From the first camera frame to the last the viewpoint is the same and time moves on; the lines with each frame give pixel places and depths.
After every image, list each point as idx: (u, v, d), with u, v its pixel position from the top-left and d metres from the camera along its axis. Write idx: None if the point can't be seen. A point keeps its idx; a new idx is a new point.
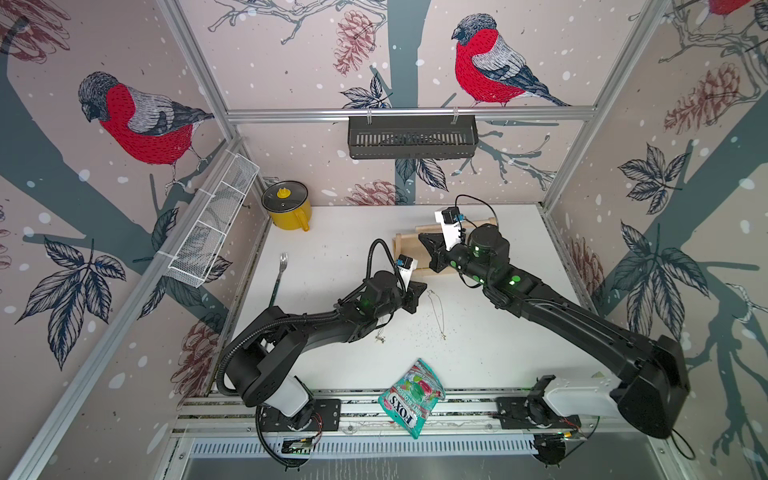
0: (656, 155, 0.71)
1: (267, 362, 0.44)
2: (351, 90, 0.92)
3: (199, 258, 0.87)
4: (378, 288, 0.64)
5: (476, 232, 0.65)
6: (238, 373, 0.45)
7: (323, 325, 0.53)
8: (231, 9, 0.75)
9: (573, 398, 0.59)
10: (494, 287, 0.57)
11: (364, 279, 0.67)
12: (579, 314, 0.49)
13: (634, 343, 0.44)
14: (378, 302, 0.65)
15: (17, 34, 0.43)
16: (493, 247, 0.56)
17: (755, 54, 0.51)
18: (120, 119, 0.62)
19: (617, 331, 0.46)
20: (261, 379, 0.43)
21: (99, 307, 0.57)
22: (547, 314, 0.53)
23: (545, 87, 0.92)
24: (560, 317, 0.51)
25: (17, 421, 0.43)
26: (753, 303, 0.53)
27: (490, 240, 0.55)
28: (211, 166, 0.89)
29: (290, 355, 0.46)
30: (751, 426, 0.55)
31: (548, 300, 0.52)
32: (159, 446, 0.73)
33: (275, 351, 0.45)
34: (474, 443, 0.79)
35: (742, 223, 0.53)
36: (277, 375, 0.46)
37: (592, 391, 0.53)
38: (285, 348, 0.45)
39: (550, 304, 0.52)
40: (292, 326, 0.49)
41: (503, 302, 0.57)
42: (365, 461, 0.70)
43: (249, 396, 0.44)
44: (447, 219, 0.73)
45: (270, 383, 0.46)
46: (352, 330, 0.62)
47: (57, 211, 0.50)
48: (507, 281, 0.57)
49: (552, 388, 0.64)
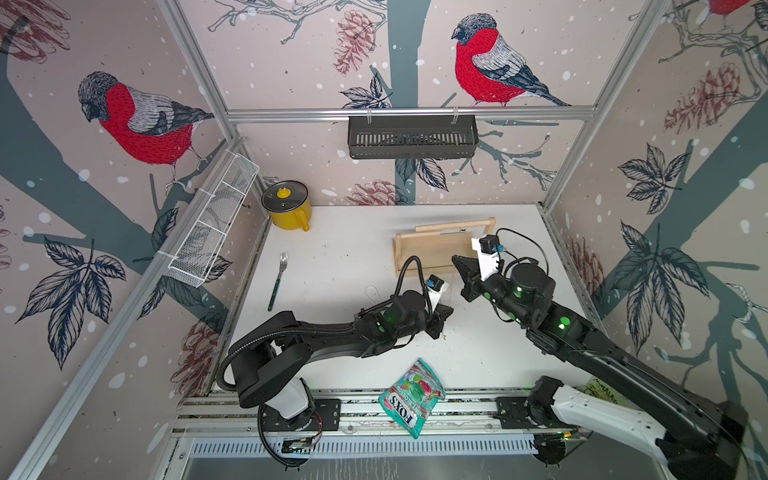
0: (657, 155, 0.71)
1: (267, 368, 0.44)
2: (351, 90, 0.92)
3: (199, 257, 0.87)
4: (404, 309, 0.60)
5: (521, 269, 0.51)
6: (240, 371, 0.45)
7: (333, 340, 0.51)
8: (231, 9, 0.75)
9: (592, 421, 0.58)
10: (538, 330, 0.52)
11: (393, 295, 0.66)
12: (644, 376, 0.45)
13: (699, 407, 0.42)
14: (401, 322, 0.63)
15: (17, 34, 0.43)
16: (539, 289, 0.50)
17: (755, 54, 0.51)
18: (120, 119, 0.62)
19: (680, 393, 0.43)
20: (260, 384, 0.43)
21: (99, 307, 0.57)
22: (607, 370, 0.48)
23: (545, 87, 0.92)
24: (622, 375, 0.46)
25: (17, 421, 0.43)
26: (753, 303, 0.53)
27: (536, 279, 0.50)
28: (211, 166, 0.89)
29: (292, 366, 0.45)
30: (751, 426, 0.55)
31: (607, 355, 0.47)
32: (159, 446, 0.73)
33: (280, 360, 0.44)
34: (474, 443, 0.79)
35: (742, 222, 0.53)
36: (276, 383, 0.46)
37: (628, 428, 0.52)
38: (290, 359, 0.43)
39: (609, 361, 0.47)
40: (300, 336, 0.48)
41: (551, 347, 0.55)
42: (365, 461, 0.70)
43: (245, 398, 0.44)
44: (485, 247, 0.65)
45: (267, 390, 0.46)
46: (365, 347, 0.59)
47: (57, 210, 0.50)
48: (555, 323, 0.51)
49: (568, 402, 0.62)
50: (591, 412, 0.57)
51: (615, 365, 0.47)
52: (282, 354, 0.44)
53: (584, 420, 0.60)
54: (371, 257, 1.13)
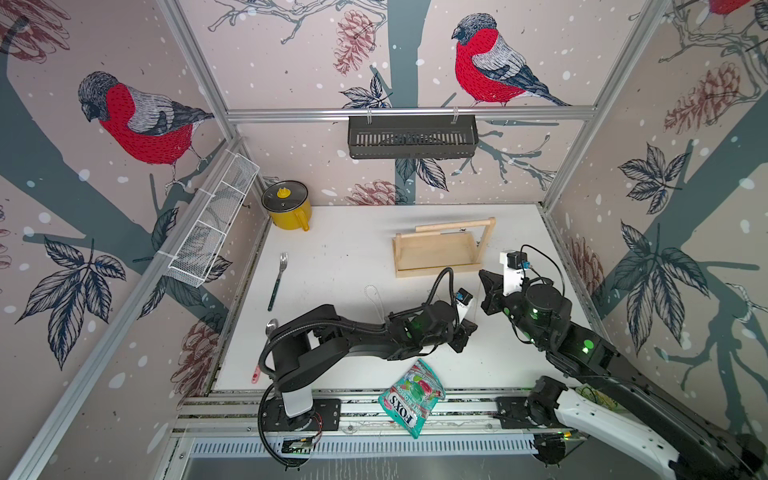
0: (657, 155, 0.71)
1: (305, 358, 0.45)
2: (351, 90, 0.92)
3: (199, 257, 0.87)
4: (434, 318, 0.61)
5: (535, 290, 0.51)
6: (281, 356, 0.47)
7: (367, 338, 0.53)
8: (231, 9, 0.75)
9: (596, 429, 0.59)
10: (558, 351, 0.51)
11: (424, 303, 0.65)
12: (669, 407, 0.45)
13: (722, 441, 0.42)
14: (428, 331, 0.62)
15: (17, 34, 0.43)
16: (555, 310, 0.50)
17: (755, 54, 0.51)
18: (120, 119, 0.62)
19: (702, 425, 0.43)
20: (296, 371, 0.45)
21: (99, 307, 0.57)
22: (630, 397, 0.48)
23: (545, 87, 0.92)
24: (643, 402, 0.46)
25: (17, 420, 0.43)
26: (753, 303, 0.53)
27: (551, 300, 0.50)
28: (211, 166, 0.89)
29: (329, 359, 0.46)
30: (751, 426, 0.55)
31: (632, 383, 0.47)
32: (159, 446, 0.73)
33: (320, 351, 0.46)
34: (474, 443, 0.79)
35: (742, 223, 0.53)
36: (312, 371, 0.47)
37: (639, 446, 0.52)
38: (328, 354, 0.45)
39: (634, 389, 0.46)
40: (340, 331, 0.49)
41: (573, 369, 0.51)
42: (365, 461, 0.70)
43: (283, 382, 0.45)
44: (510, 262, 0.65)
45: (303, 377, 0.47)
46: (393, 351, 0.61)
47: (56, 210, 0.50)
48: (578, 346, 0.50)
49: (574, 410, 0.61)
50: (596, 421, 0.58)
51: (640, 393, 0.46)
52: (322, 346, 0.46)
53: (588, 427, 0.60)
54: (371, 257, 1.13)
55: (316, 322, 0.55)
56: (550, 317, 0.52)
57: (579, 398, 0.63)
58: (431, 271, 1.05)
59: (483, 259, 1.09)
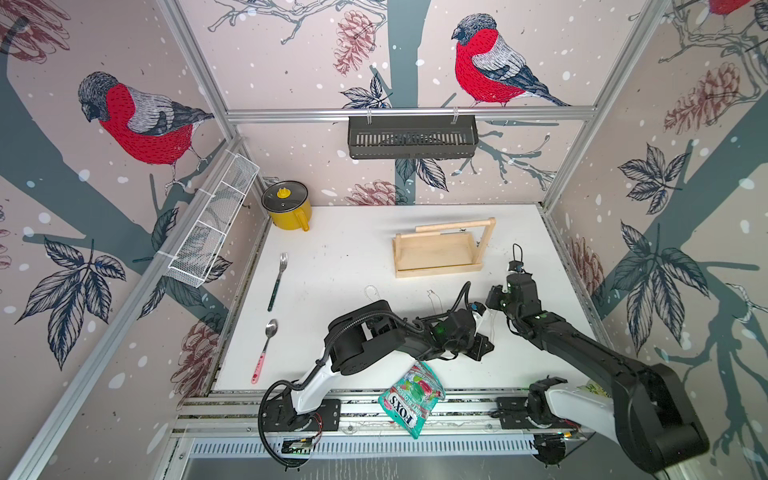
0: (656, 155, 0.71)
1: (370, 347, 0.51)
2: (351, 90, 0.92)
3: (199, 258, 0.87)
4: (458, 323, 0.69)
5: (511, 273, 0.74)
6: (342, 343, 0.52)
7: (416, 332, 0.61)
8: (231, 9, 0.75)
9: (572, 405, 0.59)
10: (521, 318, 0.68)
11: (450, 310, 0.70)
12: (591, 344, 0.53)
13: (625, 361, 0.47)
14: (452, 335, 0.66)
15: (17, 34, 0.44)
16: (518, 282, 0.71)
17: (756, 54, 0.51)
18: (120, 119, 0.62)
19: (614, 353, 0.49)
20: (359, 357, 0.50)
21: (99, 307, 0.57)
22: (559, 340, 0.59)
23: (545, 87, 0.92)
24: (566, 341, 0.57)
25: (17, 420, 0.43)
26: (753, 304, 0.53)
27: (521, 278, 0.70)
28: (211, 166, 0.89)
29: (388, 348, 0.53)
30: (751, 426, 0.55)
31: (568, 330, 0.58)
32: (159, 446, 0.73)
33: (380, 340, 0.52)
34: (474, 443, 0.79)
35: (742, 223, 0.53)
36: (370, 360, 0.54)
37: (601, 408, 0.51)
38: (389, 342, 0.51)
39: (563, 333, 0.58)
40: (394, 324, 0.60)
41: (527, 334, 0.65)
42: (365, 461, 0.70)
43: (345, 365, 0.50)
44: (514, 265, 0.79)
45: (363, 363, 0.53)
46: (424, 350, 0.68)
47: (57, 211, 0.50)
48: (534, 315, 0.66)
49: (561, 391, 0.62)
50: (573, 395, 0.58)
51: (565, 334, 0.58)
52: (383, 336, 0.52)
53: (567, 406, 0.60)
54: (371, 257, 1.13)
55: (372, 312, 0.55)
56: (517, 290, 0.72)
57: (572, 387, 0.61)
58: (431, 271, 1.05)
59: (483, 258, 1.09)
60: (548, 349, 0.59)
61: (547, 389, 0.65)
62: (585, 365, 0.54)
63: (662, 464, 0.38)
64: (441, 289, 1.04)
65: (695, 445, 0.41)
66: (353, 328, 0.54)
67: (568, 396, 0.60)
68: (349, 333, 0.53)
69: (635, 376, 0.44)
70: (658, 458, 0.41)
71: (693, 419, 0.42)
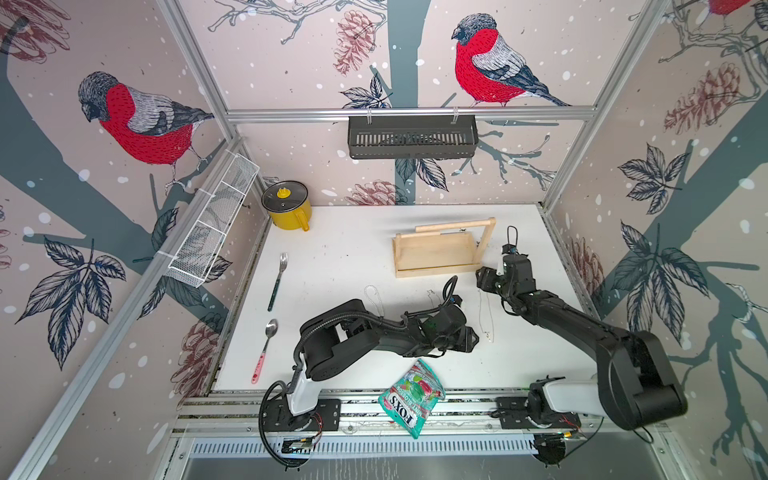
0: (656, 155, 0.71)
1: (341, 348, 0.48)
2: (351, 90, 0.92)
3: (199, 258, 0.87)
4: (449, 318, 0.67)
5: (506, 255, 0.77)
6: (312, 347, 0.49)
7: (394, 331, 0.57)
8: (231, 9, 0.75)
9: (569, 397, 0.59)
10: (514, 294, 0.71)
11: (439, 306, 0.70)
12: (581, 317, 0.54)
13: (610, 329, 0.49)
14: (441, 331, 0.68)
15: (17, 34, 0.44)
16: (512, 261, 0.73)
17: (756, 54, 0.51)
18: (120, 119, 0.62)
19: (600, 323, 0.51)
20: (332, 360, 0.47)
21: (99, 307, 0.57)
22: (551, 311, 0.61)
23: (545, 87, 0.92)
24: (556, 315, 0.60)
25: (17, 419, 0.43)
26: (752, 303, 0.53)
27: (516, 257, 0.72)
28: (211, 166, 0.89)
29: (362, 349, 0.49)
30: (751, 426, 0.55)
31: (559, 303, 0.60)
32: (159, 445, 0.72)
33: (352, 342, 0.48)
34: (474, 443, 0.79)
35: (742, 222, 0.53)
36: (343, 363, 0.50)
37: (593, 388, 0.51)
38: (363, 343, 0.48)
39: (555, 306, 0.60)
40: (369, 324, 0.52)
41: (521, 308, 0.68)
42: (365, 461, 0.70)
43: (316, 371, 0.48)
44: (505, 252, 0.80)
45: (336, 367, 0.50)
46: (410, 348, 0.64)
47: (57, 211, 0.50)
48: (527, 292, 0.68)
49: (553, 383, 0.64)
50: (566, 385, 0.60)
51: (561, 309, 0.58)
52: (355, 338, 0.49)
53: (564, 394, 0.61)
54: (371, 257, 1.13)
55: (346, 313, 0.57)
56: (512, 270, 0.74)
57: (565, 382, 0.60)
58: (430, 271, 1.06)
59: (483, 258, 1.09)
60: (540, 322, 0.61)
61: (543, 384, 0.67)
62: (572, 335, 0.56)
63: (639, 421, 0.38)
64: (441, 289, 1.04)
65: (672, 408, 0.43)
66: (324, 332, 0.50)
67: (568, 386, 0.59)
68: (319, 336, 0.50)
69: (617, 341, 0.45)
70: (633, 416, 0.42)
71: (673, 383, 0.44)
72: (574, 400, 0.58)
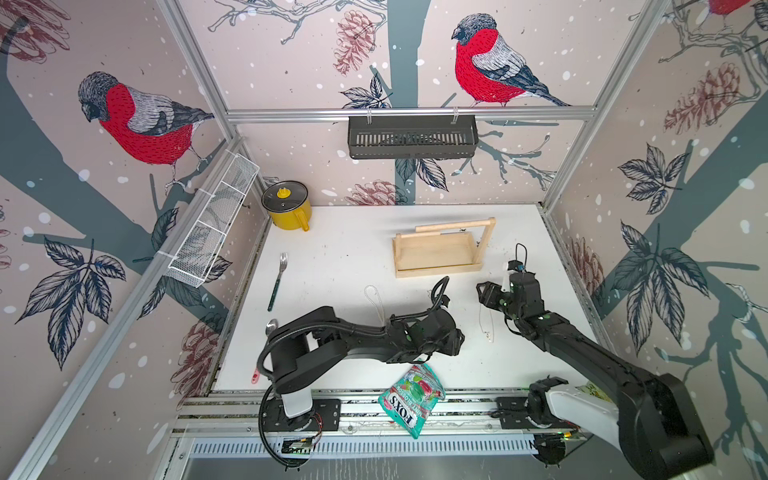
0: (656, 155, 0.71)
1: (307, 359, 0.45)
2: (351, 90, 0.92)
3: (199, 258, 0.87)
4: (438, 323, 0.63)
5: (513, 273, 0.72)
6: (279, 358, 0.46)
7: (365, 340, 0.52)
8: (231, 9, 0.75)
9: (575, 411, 0.58)
10: (523, 318, 0.67)
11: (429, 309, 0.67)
12: (595, 350, 0.52)
13: (631, 370, 0.46)
14: (430, 336, 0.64)
15: (17, 34, 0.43)
16: (521, 281, 0.69)
17: (756, 54, 0.51)
18: (120, 119, 0.62)
19: (618, 360, 0.49)
20: (297, 372, 0.44)
21: (99, 307, 0.57)
22: (566, 343, 0.57)
23: (545, 87, 0.92)
24: (571, 347, 0.56)
25: (17, 419, 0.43)
26: (753, 303, 0.53)
27: (525, 277, 0.68)
28: (211, 166, 0.89)
29: (328, 360, 0.46)
30: (751, 426, 0.55)
31: (572, 333, 0.57)
32: (159, 446, 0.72)
33: (319, 352, 0.45)
34: (474, 443, 0.79)
35: (742, 223, 0.53)
36: (310, 374, 0.47)
37: (602, 412, 0.51)
38: (329, 354, 0.45)
39: (569, 337, 0.57)
40: (339, 334, 0.49)
41: (529, 334, 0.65)
42: (365, 461, 0.70)
43: (281, 384, 0.45)
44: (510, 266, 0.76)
45: (302, 380, 0.48)
46: (392, 354, 0.60)
47: (57, 211, 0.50)
48: (537, 316, 0.65)
49: (560, 391, 0.62)
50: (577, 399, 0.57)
51: (574, 341, 0.56)
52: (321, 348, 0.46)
53: (571, 408, 0.59)
54: (371, 257, 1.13)
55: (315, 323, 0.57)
56: (520, 291, 0.70)
57: (572, 388, 0.62)
58: (430, 271, 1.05)
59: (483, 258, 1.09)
60: (551, 352, 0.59)
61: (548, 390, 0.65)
62: (587, 369, 0.53)
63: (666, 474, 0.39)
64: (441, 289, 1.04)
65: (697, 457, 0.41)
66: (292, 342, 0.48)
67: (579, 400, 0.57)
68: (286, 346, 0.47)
69: (641, 387, 0.43)
70: (661, 469, 0.40)
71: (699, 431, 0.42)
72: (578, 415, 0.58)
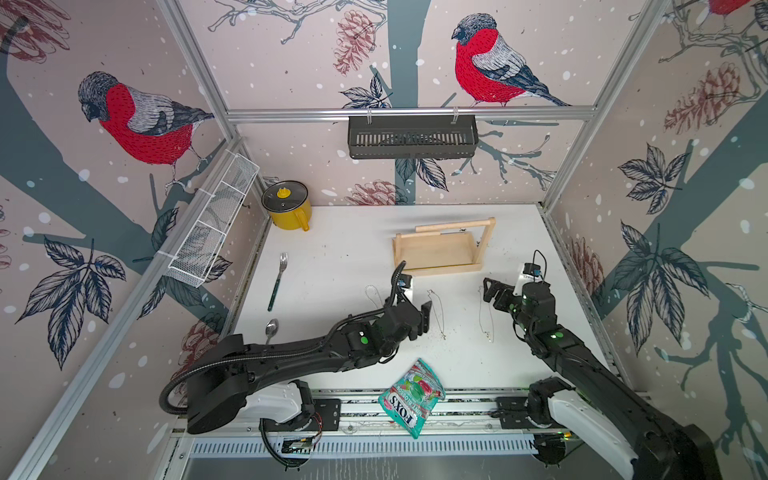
0: (656, 155, 0.71)
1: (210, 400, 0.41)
2: (351, 90, 0.92)
3: (199, 258, 0.87)
4: (396, 322, 0.55)
5: (528, 284, 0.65)
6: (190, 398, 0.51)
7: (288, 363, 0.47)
8: (231, 9, 0.75)
9: (579, 425, 0.58)
10: (534, 335, 0.64)
11: (384, 307, 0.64)
12: (613, 384, 0.50)
13: (654, 417, 0.44)
14: (389, 335, 0.57)
15: (17, 34, 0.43)
16: (537, 298, 0.65)
17: (756, 54, 0.51)
18: (120, 119, 0.62)
19: (640, 402, 0.46)
20: (203, 415, 0.42)
21: (99, 307, 0.57)
22: (580, 371, 0.55)
23: (545, 87, 0.92)
24: (587, 377, 0.54)
25: (17, 419, 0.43)
26: (752, 303, 0.53)
27: (541, 292, 0.63)
28: (211, 166, 0.89)
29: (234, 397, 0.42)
30: (751, 426, 0.55)
31: (587, 359, 0.55)
32: (159, 445, 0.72)
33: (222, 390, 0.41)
34: (474, 443, 0.79)
35: (742, 223, 0.53)
36: (223, 411, 0.44)
37: (610, 439, 0.51)
38: (229, 392, 0.40)
39: (583, 364, 0.55)
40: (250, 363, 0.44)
41: (540, 352, 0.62)
42: (365, 461, 0.70)
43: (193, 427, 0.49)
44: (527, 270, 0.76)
45: (214, 417, 0.44)
46: (341, 363, 0.54)
47: (57, 211, 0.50)
48: (550, 335, 0.62)
49: (566, 403, 0.61)
50: (583, 417, 0.57)
51: (594, 372, 0.53)
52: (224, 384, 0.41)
53: (571, 420, 0.60)
54: (371, 257, 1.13)
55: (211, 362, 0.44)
56: (534, 308, 0.66)
57: (576, 398, 0.61)
58: (430, 271, 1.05)
59: (483, 258, 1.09)
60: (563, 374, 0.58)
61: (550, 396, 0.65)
62: (605, 409, 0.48)
63: None
64: (441, 289, 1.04)
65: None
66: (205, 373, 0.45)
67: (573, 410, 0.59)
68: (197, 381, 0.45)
69: (664, 438, 0.41)
70: None
71: None
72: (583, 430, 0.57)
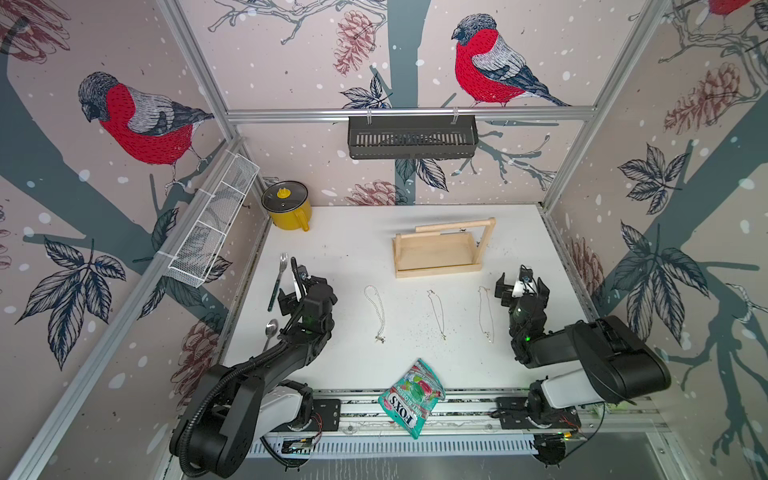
0: (656, 155, 0.71)
1: (231, 424, 0.41)
2: (351, 90, 0.92)
3: (199, 258, 0.87)
4: (315, 299, 0.65)
5: (524, 297, 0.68)
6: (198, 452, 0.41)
7: (273, 363, 0.51)
8: (231, 9, 0.75)
9: (565, 389, 0.60)
10: (519, 343, 0.72)
11: (300, 300, 0.79)
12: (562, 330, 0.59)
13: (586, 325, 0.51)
14: (319, 314, 0.67)
15: (17, 34, 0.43)
16: (529, 313, 0.70)
17: (755, 54, 0.51)
18: (120, 119, 0.62)
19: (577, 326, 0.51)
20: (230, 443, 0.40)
21: (99, 307, 0.57)
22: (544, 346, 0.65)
23: (545, 87, 0.92)
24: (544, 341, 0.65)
25: (17, 420, 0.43)
26: (753, 303, 0.53)
27: (533, 307, 0.69)
28: (211, 166, 0.89)
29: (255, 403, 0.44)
30: (751, 426, 0.55)
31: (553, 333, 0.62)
32: (160, 446, 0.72)
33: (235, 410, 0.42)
34: (474, 443, 0.79)
35: (742, 222, 0.53)
36: (247, 428, 0.43)
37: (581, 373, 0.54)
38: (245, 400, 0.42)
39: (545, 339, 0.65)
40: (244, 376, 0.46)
41: (525, 358, 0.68)
42: (365, 461, 0.70)
43: (223, 468, 0.40)
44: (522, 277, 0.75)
45: (241, 441, 0.43)
46: (304, 352, 0.61)
47: (58, 211, 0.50)
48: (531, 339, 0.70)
49: (548, 379, 0.65)
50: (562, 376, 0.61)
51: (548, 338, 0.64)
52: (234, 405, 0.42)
53: (559, 390, 0.62)
54: (371, 257, 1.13)
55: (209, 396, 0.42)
56: (527, 320, 0.72)
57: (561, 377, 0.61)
58: (430, 271, 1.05)
59: (483, 259, 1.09)
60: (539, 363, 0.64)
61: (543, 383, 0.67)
62: (557, 345, 0.61)
63: (621, 384, 0.44)
64: (441, 290, 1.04)
65: (655, 381, 0.45)
66: (197, 425, 0.42)
67: (554, 380, 0.63)
68: (197, 437, 0.41)
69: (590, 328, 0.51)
70: (619, 385, 0.44)
71: (643, 347, 0.48)
72: (570, 391, 0.59)
